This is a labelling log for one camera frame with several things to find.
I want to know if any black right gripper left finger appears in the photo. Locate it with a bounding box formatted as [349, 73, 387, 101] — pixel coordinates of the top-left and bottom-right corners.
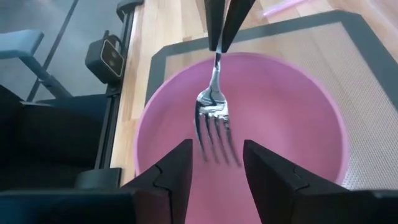
[120, 138, 194, 224]

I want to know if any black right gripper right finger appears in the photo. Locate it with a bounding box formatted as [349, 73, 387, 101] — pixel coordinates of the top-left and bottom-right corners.
[243, 139, 352, 224]

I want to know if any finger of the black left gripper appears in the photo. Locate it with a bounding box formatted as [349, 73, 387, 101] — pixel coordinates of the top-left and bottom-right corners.
[220, 0, 257, 54]
[203, 0, 226, 52]

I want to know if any pink straw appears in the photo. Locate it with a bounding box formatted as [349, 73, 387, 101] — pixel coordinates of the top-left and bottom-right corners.
[260, 0, 309, 20]

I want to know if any pink bowl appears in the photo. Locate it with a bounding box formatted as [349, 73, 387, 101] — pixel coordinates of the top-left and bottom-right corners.
[134, 52, 349, 224]

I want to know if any silver fork pink handle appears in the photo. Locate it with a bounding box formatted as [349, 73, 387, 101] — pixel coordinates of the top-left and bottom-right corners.
[194, 43, 243, 169]

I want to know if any beige mesh mat grey border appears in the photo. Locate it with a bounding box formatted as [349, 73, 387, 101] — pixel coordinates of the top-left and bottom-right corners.
[144, 9, 398, 191]

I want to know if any thin black diagonal rod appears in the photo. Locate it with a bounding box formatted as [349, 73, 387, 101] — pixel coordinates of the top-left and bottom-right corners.
[26, 0, 80, 102]

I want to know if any black table-level camera box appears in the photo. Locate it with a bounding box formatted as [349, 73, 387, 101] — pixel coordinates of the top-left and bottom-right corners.
[85, 30, 126, 85]

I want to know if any grey-blue camera stand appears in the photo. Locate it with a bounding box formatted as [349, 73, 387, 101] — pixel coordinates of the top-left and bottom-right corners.
[0, 29, 73, 101]

